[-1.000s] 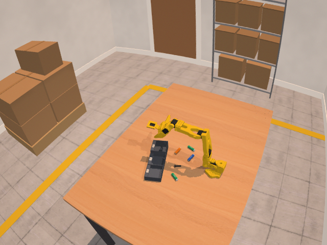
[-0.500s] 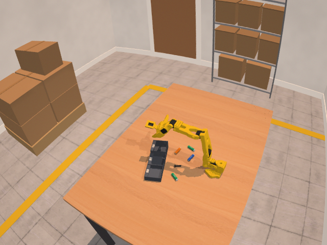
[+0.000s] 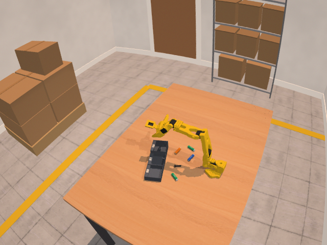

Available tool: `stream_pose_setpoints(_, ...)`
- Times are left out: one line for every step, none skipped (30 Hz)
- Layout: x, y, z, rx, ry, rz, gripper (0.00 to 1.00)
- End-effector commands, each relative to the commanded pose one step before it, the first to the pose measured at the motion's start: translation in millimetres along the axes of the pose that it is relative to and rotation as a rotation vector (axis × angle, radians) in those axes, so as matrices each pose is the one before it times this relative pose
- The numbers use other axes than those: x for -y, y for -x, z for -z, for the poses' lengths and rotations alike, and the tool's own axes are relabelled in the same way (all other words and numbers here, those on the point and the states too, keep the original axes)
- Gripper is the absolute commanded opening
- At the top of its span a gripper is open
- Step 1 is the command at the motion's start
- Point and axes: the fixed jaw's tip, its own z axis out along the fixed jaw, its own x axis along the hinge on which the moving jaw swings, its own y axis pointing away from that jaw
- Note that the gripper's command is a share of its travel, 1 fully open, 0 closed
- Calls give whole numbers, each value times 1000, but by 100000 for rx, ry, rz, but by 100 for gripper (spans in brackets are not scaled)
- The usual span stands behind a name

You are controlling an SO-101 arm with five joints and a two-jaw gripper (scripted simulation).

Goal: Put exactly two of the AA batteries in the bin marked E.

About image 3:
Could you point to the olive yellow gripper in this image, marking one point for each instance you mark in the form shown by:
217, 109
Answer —
151, 124

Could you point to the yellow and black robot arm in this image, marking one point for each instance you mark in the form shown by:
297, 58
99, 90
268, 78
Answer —
202, 134

